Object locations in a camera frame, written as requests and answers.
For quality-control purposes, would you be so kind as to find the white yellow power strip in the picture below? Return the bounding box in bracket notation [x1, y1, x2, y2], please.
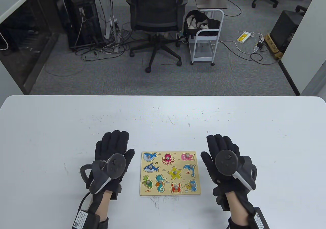
[237, 31, 251, 44]

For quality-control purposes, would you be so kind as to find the tangle of floor cables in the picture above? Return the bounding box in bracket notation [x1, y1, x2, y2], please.
[74, 22, 133, 61]

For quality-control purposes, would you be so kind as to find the brown cardboard box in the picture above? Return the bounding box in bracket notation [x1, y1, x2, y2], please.
[264, 33, 283, 59]

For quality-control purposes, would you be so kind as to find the wooden dolphin-shaped puzzle piece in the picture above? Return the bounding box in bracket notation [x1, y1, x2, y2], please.
[183, 164, 196, 177]

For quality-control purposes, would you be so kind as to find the black bag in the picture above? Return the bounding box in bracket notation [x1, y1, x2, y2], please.
[183, 10, 221, 37]

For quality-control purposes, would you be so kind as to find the green turtle puzzle piece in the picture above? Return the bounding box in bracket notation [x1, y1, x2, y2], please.
[142, 175, 154, 189]

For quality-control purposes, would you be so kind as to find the person's right forearm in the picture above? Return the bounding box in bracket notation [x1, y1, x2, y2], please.
[225, 191, 249, 222]

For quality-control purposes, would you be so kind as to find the yellow starfish puzzle piece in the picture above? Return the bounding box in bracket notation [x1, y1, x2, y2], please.
[168, 166, 183, 180]

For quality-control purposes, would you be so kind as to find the black labelled wrist box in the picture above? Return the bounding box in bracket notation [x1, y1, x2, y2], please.
[251, 207, 270, 229]
[72, 209, 101, 229]

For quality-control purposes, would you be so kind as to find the blue yellow fish puzzle piece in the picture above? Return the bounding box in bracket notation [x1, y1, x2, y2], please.
[184, 180, 198, 192]

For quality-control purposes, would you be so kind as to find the person's right hand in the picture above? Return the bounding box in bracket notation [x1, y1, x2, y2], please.
[201, 134, 257, 211]

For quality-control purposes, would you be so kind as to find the white hanging cord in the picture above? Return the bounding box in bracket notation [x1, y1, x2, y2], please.
[0, 31, 8, 51]

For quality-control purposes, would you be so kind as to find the wooden octopus-shaped puzzle piece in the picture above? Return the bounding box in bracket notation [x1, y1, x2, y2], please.
[162, 153, 176, 165]

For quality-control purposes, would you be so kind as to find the black computer tower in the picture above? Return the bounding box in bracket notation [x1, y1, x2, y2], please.
[61, 0, 103, 49]

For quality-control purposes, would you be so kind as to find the person's left hand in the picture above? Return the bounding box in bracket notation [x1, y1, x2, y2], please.
[86, 130, 135, 201]

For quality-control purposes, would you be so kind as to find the curved black floor cable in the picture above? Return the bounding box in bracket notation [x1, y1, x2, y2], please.
[224, 0, 242, 17]

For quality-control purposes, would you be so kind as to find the wooden puzzle frame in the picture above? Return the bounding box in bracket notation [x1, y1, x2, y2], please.
[140, 151, 201, 196]

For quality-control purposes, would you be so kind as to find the white metal frame rig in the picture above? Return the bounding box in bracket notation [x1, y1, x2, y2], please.
[96, 0, 120, 53]

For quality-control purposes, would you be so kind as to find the black boxy case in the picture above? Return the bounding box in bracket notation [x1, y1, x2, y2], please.
[269, 10, 305, 52]

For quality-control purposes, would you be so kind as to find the person's left forearm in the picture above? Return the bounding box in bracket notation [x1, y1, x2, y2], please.
[96, 189, 112, 218]

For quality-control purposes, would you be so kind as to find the black mesh office chair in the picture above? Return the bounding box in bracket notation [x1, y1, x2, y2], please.
[126, 0, 189, 73]

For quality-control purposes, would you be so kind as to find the black and white controller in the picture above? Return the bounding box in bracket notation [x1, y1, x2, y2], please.
[215, 150, 257, 190]
[80, 153, 127, 194]

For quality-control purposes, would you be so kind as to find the long black floor cable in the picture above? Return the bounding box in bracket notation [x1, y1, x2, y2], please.
[218, 40, 280, 66]

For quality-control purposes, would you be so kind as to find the wooden whale-shaped puzzle piece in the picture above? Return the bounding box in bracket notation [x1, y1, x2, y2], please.
[143, 152, 158, 162]

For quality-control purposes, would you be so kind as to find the black glove cable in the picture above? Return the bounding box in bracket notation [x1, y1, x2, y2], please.
[78, 192, 91, 211]

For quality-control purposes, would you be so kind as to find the blue shark puzzle piece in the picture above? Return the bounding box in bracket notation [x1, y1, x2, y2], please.
[143, 162, 161, 173]

